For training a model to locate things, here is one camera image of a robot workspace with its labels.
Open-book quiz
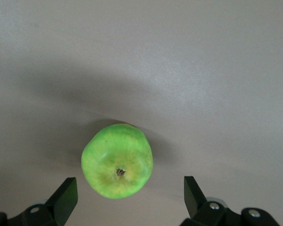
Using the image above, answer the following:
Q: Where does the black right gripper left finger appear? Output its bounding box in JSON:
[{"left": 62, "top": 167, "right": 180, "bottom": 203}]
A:
[{"left": 0, "top": 177, "right": 79, "bottom": 226}]

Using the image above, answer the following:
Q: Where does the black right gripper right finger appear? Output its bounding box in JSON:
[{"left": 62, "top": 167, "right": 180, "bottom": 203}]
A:
[{"left": 180, "top": 176, "right": 281, "bottom": 226}]

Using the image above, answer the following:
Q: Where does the green apple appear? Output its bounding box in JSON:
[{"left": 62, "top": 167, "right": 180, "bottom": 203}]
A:
[{"left": 80, "top": 123, "right": 154, "bottom": 199}]

